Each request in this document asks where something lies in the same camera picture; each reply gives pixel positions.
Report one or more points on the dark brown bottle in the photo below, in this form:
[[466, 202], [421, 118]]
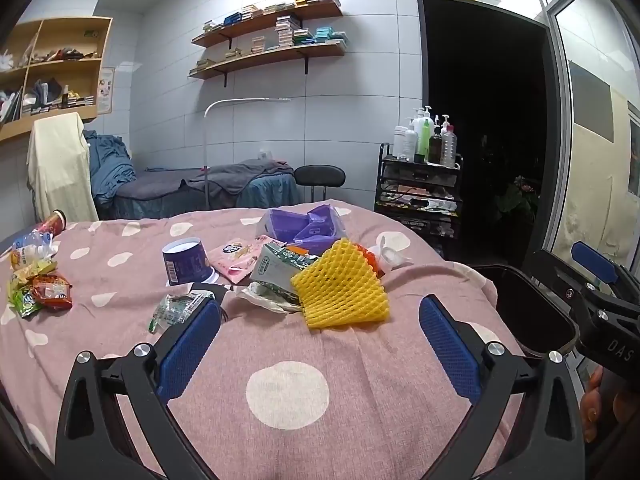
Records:
[[435, 151]]

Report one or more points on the orange red snack bag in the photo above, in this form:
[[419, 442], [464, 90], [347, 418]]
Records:
[[52, 291]]

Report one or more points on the pink polka dot bedspread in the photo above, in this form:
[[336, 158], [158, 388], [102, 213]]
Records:
[[271, 398]]

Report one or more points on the lower wooden wall shelf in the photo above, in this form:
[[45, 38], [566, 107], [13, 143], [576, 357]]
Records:
[[209, 69]]

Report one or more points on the potted plant pink flowers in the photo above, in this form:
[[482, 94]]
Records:
[[520, 198]]

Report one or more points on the red paper cup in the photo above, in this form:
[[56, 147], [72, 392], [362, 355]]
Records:
[[53, 225]]

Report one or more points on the wall poster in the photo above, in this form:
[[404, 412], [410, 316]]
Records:
[[104, 94]]

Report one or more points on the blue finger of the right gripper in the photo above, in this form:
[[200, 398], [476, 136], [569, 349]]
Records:
[[598, 265]]

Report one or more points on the wooden cubby shelf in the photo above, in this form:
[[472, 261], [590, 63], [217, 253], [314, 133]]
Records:
[[51, 67]]

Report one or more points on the green yellow snack bag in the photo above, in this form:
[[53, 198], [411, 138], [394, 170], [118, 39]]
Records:
[[20, 286]]

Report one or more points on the green crumpled wrapper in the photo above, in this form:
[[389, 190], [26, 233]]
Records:
[[175, 309]]

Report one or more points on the orange foam fruit net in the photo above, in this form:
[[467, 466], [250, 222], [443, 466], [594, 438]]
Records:
[[372, 259]]

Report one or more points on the clear bottle red cap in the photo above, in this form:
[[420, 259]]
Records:
[[449, 147]]

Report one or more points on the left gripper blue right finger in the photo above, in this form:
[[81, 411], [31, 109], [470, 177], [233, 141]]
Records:
[[454, 356]]

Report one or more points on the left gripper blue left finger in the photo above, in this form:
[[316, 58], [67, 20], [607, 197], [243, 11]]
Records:
[[182, 347]]

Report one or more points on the cream cloth on chair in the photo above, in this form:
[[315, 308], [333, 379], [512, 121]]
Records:
[[58, 168]]

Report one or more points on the white pump bottle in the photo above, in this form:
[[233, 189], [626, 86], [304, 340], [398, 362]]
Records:
[[411, 142]]

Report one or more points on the beige paper bag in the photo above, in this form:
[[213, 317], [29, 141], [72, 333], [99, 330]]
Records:
[[262, 296]]

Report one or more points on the wooden wall shelf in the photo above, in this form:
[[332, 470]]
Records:
[[250, 19], [209, 69]]

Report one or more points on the blue paper cup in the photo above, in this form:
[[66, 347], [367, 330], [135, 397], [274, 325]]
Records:
[[186, 262]]

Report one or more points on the upper wooden wall shelf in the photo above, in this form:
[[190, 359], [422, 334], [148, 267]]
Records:
[[250, 19]]

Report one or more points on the green pump bottle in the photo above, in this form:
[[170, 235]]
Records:
[[423, 129]]

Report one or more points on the massage bed grey blue covers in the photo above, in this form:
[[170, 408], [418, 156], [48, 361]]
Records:
[[161, 194]]

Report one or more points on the purple plastic bag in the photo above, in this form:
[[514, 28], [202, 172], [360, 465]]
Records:
[[316, 231]]

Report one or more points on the person's right hand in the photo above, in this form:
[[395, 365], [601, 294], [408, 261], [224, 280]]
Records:
[[598, 407]]

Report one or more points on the black mesh trolley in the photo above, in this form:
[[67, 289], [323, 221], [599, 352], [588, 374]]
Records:
[[422, 196]]

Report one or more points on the white tissue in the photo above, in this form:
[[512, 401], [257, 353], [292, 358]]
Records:
[[387, 258]]

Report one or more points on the yellow foam fruit net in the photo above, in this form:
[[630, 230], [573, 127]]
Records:
[[341, 288]]

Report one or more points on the blue crumpled blanket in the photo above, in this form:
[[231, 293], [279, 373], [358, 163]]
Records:
[[110, 166]]

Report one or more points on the green white milk carton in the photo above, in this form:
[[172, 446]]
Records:
[[277, 265]]

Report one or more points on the pink snack wrapper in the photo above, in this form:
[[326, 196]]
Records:
[[236, 259]]

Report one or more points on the brown trash bin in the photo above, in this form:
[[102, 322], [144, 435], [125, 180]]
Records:
[[536, 322]]

